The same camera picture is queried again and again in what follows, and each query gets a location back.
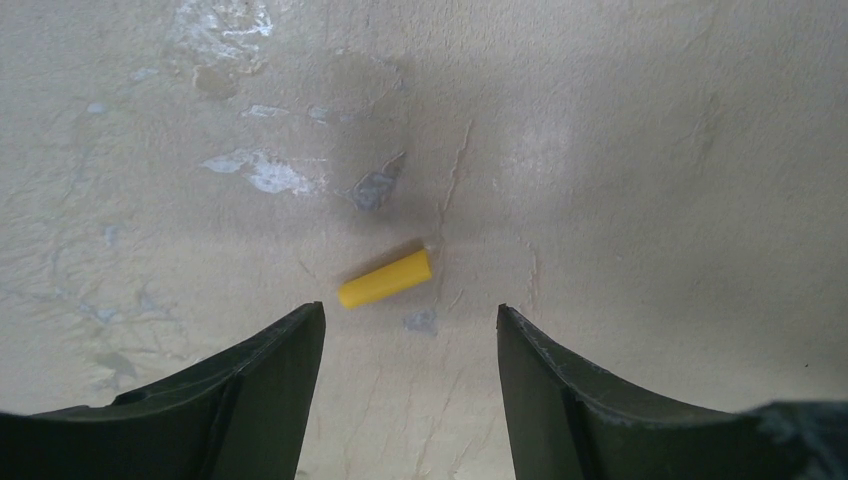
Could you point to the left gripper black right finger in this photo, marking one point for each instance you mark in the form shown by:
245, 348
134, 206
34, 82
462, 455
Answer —
568, 418

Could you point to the yellow marker cap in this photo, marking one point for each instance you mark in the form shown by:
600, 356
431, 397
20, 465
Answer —
386, 281

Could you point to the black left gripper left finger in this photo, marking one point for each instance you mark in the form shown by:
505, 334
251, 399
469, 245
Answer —
239, 414

